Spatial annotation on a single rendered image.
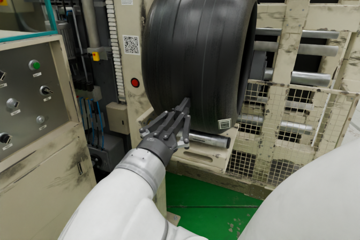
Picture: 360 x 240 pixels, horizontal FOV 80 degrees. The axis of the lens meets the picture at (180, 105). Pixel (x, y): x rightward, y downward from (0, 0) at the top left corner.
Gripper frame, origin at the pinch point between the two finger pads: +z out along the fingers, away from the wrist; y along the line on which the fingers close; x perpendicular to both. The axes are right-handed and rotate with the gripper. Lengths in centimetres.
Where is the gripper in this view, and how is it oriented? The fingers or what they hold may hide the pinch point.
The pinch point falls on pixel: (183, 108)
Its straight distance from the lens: 59.4
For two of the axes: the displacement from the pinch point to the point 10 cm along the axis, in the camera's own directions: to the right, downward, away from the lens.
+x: 0.6, 8.3, 5.5
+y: -9.2, -1.6, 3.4
